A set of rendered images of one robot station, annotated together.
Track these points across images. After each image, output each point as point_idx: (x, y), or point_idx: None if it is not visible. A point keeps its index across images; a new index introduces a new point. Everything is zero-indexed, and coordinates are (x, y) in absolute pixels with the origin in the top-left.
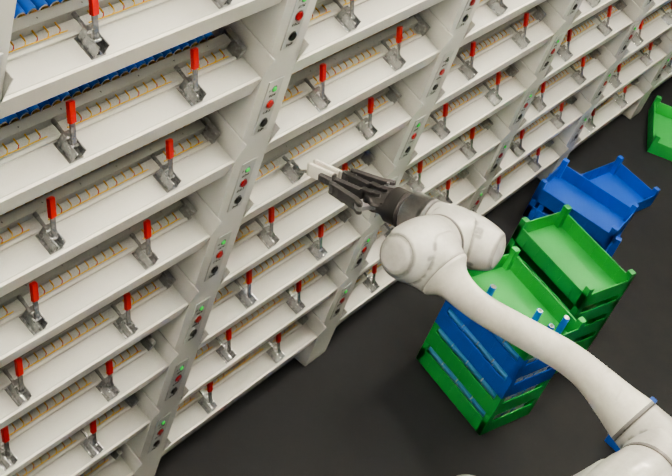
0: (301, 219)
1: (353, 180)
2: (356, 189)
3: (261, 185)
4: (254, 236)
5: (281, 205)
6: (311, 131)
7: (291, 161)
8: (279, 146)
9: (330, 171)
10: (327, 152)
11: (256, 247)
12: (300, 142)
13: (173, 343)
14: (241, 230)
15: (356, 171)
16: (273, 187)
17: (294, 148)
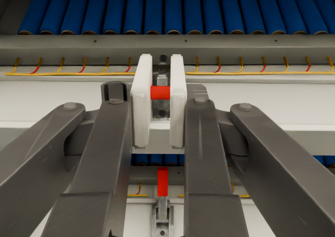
0: (257, 224)
1: (185, 146)
2: (72, 185)
3: (68, 91)
4: (146, 205)
5: (231, 184)
6: (282, 41)
7: (163, 67)
8: (168, 36)
9: (142, 80)
10: (309, 102)
11: (133, 223)
12: (234, 50)
13: None
14: (134, 185)
15: (245, 117)
16: (89, 106)
17: (222, 63)
